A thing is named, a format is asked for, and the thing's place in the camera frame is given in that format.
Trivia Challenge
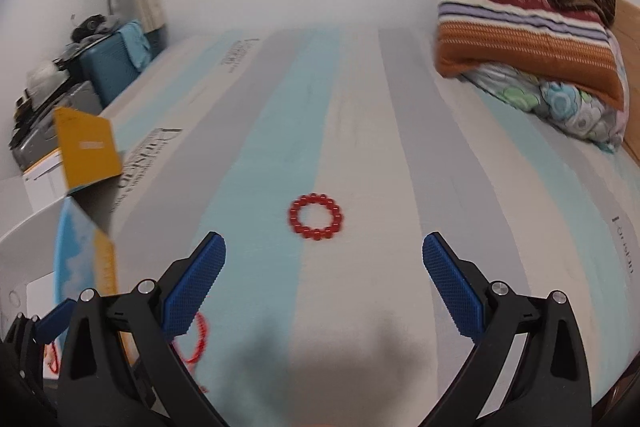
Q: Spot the striped pillow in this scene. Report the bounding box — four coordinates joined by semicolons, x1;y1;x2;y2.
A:
434;0;626;110

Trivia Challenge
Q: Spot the wooden headboard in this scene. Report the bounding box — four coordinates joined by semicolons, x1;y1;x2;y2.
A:
607;0;640;168

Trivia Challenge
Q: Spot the white plastic bag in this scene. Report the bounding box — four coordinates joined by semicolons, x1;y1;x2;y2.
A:
27;59;71;100

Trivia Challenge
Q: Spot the red bead bracelet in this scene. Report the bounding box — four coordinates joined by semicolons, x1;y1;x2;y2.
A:
288;193;346;240

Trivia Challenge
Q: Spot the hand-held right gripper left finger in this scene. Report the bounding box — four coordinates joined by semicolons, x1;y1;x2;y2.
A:
56;231;228;427

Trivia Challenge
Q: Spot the blue and yellow cardboard box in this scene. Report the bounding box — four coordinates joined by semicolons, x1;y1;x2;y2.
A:
0;107;138;378

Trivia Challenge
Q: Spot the blue suitcase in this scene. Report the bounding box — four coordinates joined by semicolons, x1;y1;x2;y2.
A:
77;21;163;108

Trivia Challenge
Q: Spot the black clutter pile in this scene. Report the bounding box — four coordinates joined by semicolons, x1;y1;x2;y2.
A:
72;13;121;42

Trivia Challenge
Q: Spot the grey case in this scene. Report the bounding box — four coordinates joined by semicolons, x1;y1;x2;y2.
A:
10;82;103;168

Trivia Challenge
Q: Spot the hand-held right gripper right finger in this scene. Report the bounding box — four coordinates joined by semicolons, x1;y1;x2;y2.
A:
421;232;593;427

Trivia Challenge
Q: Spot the floral pillow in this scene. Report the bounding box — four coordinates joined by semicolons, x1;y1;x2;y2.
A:
460;62;628;152

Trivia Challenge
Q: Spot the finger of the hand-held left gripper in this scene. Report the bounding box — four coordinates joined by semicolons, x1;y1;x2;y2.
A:
20;298;77;344

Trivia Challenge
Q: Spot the striped bed sheet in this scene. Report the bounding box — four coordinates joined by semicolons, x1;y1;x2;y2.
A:
100;24;640;427

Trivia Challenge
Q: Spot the light blue cloth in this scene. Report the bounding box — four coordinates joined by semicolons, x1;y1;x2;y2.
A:
119;21;153;68

